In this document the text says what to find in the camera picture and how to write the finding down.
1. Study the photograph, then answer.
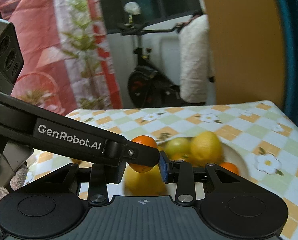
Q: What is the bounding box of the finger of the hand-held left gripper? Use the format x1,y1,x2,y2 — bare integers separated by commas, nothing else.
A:
14,163,122,204
102,140,161,168

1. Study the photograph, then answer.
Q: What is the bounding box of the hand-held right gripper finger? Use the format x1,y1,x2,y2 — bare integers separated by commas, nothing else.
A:
159,151,272,203

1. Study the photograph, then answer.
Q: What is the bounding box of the bright orange mandarin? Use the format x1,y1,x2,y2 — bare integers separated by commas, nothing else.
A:
128,135,159,173
218,162,240,178

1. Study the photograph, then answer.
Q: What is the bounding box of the green round fruit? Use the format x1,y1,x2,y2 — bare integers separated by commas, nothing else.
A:
165,137,192,161

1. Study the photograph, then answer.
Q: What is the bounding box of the yellow lemon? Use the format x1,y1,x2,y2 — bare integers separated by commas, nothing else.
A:
190,131,224,167
123,167,167,196

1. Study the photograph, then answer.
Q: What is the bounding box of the beige round plate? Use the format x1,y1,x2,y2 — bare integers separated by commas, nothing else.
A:
161,137,248,181

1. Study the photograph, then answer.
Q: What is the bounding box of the person's left hand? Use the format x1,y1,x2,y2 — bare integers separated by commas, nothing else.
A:
0,166,28,213

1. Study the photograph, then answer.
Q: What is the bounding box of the black exercise bike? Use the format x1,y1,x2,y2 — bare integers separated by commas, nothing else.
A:
117,12,216,107

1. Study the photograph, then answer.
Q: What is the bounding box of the red printed backdrop cloth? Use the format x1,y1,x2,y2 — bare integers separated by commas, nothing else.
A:
0,0,123,111

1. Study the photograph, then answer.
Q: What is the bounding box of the checkered floral tablecloth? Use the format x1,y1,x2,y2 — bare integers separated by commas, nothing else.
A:
24,100,298,240

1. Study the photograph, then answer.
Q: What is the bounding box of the white quilted blanket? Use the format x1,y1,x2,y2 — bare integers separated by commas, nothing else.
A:
180,14,216,103

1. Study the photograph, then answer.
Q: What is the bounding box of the tan wooden board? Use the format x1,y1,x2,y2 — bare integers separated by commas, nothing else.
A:
196,0,287,106

